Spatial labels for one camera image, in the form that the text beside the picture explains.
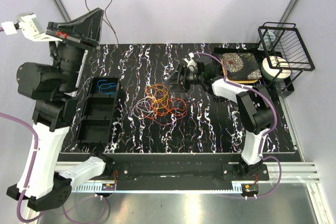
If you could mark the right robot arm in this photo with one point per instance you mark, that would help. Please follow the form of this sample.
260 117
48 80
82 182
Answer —
255 107

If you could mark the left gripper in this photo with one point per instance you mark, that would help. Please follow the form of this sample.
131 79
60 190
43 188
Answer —
85 31

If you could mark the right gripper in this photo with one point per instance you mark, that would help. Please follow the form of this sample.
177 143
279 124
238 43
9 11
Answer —
174 81

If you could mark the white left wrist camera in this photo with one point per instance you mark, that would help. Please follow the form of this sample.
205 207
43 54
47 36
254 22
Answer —
29 25

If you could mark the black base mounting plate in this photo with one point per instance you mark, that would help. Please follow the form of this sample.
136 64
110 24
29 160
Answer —
167 176

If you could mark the glass cup in rack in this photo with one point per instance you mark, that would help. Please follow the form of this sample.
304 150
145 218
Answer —
269 39

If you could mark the black three-compartment tray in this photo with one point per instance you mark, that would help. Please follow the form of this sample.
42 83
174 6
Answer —
95 125

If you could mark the white round bowl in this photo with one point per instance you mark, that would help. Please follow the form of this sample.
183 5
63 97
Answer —
279 68

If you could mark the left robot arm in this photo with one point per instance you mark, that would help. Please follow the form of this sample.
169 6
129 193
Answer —
52 87

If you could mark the black wire dish rack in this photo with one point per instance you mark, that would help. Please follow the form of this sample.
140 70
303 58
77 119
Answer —
290 46

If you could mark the floral patterned box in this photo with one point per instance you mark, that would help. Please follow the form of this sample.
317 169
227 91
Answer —
241 67

